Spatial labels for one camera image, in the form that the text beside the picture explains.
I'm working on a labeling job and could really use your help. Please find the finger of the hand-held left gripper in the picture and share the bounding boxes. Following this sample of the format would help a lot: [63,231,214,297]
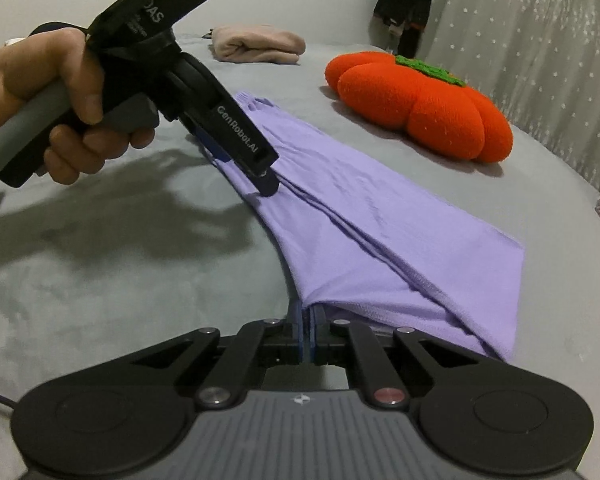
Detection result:
[195,127,233,163]
[252,165,281,198]

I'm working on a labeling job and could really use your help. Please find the grey star-print curtain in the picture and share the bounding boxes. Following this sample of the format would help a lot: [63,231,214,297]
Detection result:
[420,0,600,196]

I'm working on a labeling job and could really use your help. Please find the purple pants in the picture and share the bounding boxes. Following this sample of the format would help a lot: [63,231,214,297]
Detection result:
[207,91,526,363]

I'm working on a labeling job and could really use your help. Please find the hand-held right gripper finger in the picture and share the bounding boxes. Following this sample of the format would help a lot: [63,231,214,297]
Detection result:
[307,304,473,409]
[130,301,307,409]

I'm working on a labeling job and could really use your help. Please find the black hanging garment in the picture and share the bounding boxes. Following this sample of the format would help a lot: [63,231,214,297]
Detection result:
[372,0,438,58]

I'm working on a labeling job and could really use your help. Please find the person's left hand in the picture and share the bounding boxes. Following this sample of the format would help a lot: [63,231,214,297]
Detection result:
[0,27,156,185]

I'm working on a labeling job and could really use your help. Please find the folded beige cloth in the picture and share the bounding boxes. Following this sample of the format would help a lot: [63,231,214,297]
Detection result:
[209,24,307,66]

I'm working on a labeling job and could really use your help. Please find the orange pumpkin cushion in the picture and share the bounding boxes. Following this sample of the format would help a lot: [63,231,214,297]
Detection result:
[325,51,514,163]

